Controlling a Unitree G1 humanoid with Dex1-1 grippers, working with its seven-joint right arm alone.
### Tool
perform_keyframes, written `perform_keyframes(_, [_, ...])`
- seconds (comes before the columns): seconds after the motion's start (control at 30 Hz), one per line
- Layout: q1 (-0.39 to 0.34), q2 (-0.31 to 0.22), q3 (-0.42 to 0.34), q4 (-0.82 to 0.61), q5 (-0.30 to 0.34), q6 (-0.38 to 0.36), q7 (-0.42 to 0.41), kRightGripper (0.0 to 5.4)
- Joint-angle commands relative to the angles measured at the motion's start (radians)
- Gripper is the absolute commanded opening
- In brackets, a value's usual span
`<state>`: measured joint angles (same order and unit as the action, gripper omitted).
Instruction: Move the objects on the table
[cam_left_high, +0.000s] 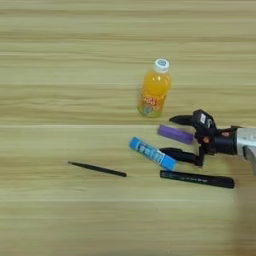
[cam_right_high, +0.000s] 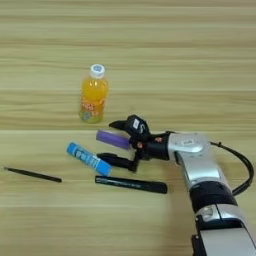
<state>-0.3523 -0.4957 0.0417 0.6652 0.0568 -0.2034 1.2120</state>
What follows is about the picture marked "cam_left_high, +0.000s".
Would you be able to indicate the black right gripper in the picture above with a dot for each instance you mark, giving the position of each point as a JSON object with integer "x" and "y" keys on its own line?
{"x": 221, "y": 141}

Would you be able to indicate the blue glue stick tube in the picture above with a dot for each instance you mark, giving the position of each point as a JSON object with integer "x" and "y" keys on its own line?
{"x": 151, "y": 153}

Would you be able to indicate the black marker pen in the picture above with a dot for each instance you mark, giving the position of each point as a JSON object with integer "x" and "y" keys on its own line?
{"x": 196, "y": 179}

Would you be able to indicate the orange juice bottle white cap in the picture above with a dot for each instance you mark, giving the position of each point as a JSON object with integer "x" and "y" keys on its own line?
{"x": 154, "y": 90}

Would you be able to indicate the thin black stick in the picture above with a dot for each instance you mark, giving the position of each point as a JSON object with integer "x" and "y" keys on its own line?
{"x": 96, "y": 169}

